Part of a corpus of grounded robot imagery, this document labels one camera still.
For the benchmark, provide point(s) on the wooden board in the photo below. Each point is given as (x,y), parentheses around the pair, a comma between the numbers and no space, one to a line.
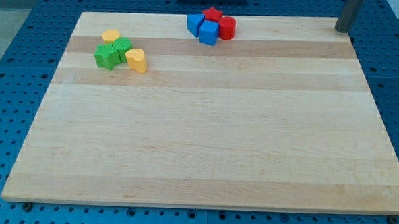
(280,118)

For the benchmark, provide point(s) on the blue cube block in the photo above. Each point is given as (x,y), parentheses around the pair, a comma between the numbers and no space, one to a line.
(208,32)

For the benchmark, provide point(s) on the yellow heart block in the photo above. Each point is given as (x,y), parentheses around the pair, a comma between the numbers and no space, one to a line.
(136,60)

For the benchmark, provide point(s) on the red cylinder block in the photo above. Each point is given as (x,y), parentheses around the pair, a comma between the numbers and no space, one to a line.
(227,27)

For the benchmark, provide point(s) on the blue triangle block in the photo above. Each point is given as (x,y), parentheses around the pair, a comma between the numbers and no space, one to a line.
(194,21)

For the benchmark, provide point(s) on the red star block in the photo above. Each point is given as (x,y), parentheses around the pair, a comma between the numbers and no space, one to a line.
(212,14)

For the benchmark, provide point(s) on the green cylinder block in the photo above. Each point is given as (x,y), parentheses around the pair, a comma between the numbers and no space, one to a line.
(122,44)

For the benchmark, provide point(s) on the green star block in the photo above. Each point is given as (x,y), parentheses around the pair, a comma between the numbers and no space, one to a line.
(107,56)

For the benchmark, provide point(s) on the yellow hexagon block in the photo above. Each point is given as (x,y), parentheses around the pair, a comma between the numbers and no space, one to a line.
(109,36)

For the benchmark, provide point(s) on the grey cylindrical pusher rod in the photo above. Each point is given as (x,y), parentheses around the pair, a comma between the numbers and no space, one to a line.
(348,15)

